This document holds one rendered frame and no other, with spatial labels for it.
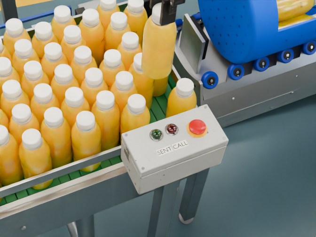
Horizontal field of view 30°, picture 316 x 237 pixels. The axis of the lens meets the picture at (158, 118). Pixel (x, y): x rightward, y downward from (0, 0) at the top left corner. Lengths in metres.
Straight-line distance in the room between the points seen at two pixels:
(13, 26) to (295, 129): 1.55
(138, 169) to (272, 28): 0.46
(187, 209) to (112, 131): 0.91
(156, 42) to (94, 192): 0.43
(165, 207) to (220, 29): 0.46
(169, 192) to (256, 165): 1.14
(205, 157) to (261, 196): 1.22
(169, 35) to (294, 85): 0.60
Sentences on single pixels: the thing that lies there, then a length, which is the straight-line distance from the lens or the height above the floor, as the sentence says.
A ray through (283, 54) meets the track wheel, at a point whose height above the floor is 0.97.
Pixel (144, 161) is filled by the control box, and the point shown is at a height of 1.10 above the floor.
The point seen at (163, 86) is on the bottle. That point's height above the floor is 0.94.
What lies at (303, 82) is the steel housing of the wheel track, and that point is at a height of 0.85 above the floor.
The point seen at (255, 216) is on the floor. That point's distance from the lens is 2.40.
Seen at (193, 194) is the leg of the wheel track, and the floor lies 0.26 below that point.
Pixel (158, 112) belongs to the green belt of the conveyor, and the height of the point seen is 0.90.
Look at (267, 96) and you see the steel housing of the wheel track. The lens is 1.63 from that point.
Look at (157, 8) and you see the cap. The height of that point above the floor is 1.31.
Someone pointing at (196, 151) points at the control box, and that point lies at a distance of 1.20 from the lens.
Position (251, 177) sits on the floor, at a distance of 2.47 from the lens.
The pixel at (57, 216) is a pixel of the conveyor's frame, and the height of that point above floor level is 0.80.
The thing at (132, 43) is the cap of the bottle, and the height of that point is 1.08.
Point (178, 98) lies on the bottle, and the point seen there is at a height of 1.05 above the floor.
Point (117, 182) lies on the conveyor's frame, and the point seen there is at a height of 0.86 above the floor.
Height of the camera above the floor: 2.12
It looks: 56 degrees down
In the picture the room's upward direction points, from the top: 8 degrees clockwise
